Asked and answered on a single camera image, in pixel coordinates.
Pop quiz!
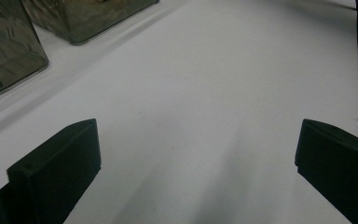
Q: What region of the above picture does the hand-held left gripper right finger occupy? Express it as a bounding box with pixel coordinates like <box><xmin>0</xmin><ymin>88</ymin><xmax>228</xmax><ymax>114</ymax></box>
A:
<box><xmin>294</xmin><ymin>118</ymin><xmax>358</xmax><ymax>224</ymax></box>

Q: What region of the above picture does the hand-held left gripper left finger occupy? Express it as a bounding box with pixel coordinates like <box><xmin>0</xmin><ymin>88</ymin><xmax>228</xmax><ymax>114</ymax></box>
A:
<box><xmin>7</xmin><ymin>118</ymin><xmax>103</xmax><ymax>224</ymax></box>

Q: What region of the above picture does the translucent grey plastic bin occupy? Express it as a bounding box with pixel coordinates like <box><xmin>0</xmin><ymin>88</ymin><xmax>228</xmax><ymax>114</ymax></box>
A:
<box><xmin>21</xmin><ymin>0</ymin><xmax>161</xmax><ymax>46</ymax></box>
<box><xmin>0</xmin><ymin>0</ymin><xmax>49</xmax><ymax>105</ymax></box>

